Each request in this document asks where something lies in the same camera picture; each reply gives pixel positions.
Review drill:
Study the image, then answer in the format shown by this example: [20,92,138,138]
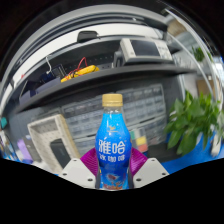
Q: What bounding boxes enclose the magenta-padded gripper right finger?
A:
[128,146,170,190]

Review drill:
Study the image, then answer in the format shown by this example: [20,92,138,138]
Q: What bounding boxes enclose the purple plastic bag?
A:
[16,138,33,162]

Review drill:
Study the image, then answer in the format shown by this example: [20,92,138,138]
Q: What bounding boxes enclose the white power adapter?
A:
[209,133,223,158]

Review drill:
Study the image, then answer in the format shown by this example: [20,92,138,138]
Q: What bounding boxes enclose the green potted plant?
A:
[163,89,224,156]

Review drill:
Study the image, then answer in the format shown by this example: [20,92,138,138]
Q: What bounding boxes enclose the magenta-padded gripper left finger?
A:
[58,147,100,190]

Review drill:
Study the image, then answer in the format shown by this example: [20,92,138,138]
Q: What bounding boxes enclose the blue drink bottle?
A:
[95,92,133,191]

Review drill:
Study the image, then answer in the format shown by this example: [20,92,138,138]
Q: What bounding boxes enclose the white shelf unit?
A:
[163,9,224,98]

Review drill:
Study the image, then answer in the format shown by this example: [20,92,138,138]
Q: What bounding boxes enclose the black zip case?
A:
[49,138,72,169]

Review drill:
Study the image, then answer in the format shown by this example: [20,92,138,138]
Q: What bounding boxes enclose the black overhead shelf unit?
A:
[1,28,198,114]

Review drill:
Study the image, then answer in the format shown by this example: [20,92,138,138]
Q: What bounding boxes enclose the clear organiser box, coloured parts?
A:
[130,128,150,154]

